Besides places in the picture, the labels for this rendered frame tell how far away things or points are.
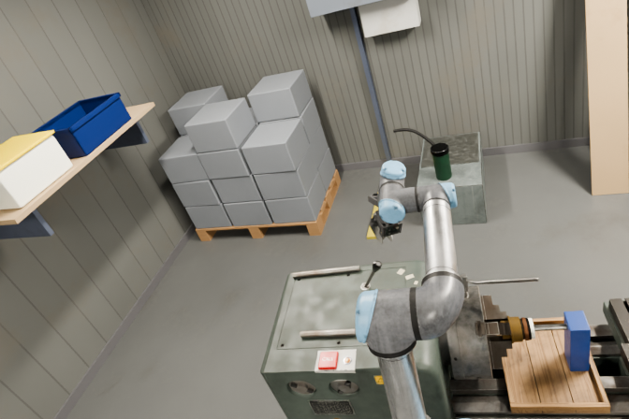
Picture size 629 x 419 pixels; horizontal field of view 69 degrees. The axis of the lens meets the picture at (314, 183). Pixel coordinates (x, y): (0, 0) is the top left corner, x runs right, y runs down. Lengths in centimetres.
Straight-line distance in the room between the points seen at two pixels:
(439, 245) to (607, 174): 301
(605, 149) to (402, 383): 311
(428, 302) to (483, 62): 338
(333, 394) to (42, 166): 214
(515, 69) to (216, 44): 272
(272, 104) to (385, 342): 314
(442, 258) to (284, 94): 297
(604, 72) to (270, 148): 249
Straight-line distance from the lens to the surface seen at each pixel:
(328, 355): 161
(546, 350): 201
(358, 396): 169
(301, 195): 391
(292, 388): 174
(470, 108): 443
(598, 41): 386
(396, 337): 107
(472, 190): 367
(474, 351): 166
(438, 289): 107
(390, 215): 133
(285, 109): 399
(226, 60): 474
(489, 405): 191
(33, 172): 305
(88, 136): 331
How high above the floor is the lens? 251
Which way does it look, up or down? 31 degrees down
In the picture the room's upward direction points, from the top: 20 degrees counter-clockwise
